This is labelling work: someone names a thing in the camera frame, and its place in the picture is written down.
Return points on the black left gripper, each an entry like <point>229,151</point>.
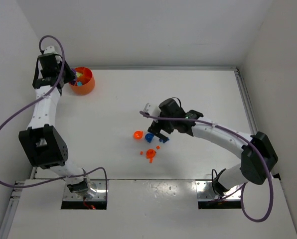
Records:
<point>70,74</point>

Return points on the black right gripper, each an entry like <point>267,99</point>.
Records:
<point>157,130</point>

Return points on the blue rounded lego piece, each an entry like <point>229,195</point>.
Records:
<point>149,137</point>

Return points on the orange round lego piece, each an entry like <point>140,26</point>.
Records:
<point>150,154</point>
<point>138,135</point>

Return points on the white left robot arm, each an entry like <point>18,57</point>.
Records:
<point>41,142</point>

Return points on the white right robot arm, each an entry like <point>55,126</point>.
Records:
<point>256,152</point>

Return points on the orange divided round container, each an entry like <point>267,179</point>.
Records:
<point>87,80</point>

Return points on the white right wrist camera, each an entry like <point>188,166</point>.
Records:
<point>147,109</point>

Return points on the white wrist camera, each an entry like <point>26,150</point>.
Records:
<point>147,109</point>
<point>50,50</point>

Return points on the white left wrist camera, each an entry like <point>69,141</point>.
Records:
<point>50,50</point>

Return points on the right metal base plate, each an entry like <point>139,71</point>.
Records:
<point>205,192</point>

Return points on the metal base plate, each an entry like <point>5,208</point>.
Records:
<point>97,193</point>
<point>205,192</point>

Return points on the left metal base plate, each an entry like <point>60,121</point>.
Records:
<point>97,193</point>

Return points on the aluminium table frame rail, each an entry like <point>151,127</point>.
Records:
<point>246,101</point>

